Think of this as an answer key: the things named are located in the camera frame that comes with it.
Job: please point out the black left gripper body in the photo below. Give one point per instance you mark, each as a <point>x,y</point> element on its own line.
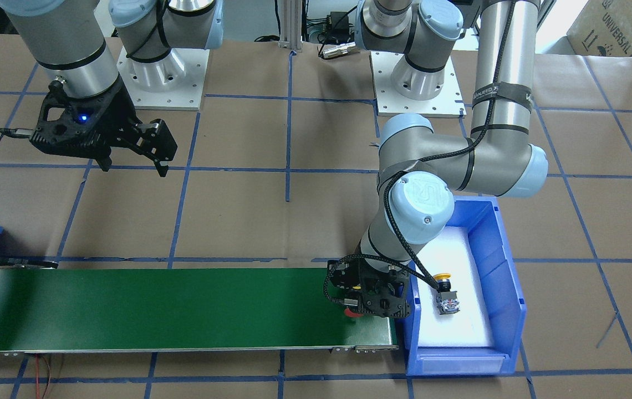
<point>340,275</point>

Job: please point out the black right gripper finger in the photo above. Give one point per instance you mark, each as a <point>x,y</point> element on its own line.
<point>104,162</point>
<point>153,140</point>

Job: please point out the cardboard box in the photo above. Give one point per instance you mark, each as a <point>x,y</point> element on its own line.
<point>603,28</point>

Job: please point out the white foam pad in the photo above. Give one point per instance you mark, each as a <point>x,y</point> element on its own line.
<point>450,253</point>

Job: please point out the green conveyor belt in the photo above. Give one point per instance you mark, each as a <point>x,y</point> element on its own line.
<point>50,310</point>

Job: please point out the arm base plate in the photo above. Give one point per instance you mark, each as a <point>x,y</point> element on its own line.
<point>400,88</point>
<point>174,83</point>

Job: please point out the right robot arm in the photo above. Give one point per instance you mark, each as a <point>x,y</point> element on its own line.
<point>65,38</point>

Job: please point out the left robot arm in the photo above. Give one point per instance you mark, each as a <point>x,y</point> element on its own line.
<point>420,169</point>

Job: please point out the yellow mushroom push button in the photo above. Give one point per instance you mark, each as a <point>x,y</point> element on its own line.
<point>446,299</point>

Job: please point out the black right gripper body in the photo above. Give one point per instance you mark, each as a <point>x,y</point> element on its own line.
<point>118,113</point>

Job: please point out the red mushroom push button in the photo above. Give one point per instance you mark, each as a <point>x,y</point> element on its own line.
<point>352,314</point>

